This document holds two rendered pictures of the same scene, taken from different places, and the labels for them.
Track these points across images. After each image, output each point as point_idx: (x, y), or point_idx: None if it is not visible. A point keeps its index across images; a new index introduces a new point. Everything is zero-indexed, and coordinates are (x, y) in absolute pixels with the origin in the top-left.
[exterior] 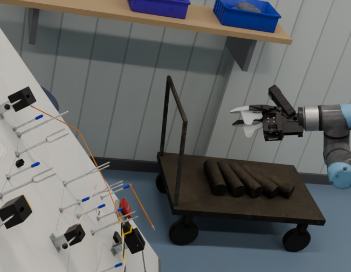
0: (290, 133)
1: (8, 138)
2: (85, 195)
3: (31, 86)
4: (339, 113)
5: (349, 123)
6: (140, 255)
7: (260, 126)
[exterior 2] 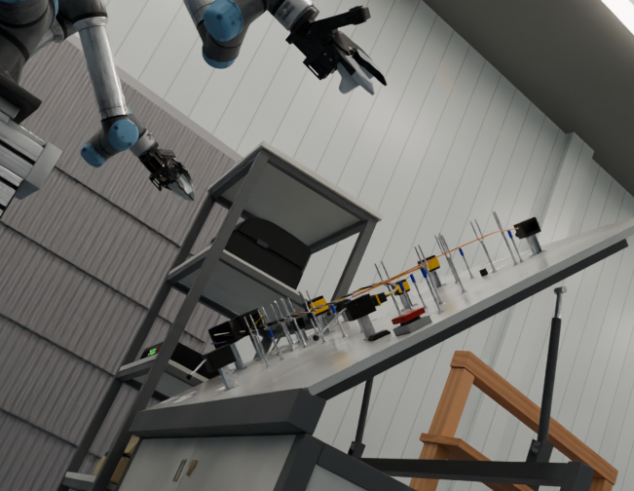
0: (302, 48)
1: (509, 265)
2: (447, 304)
3: (591, 242)
4: None
5: None
6: (337, 362)
7: (339, 67)
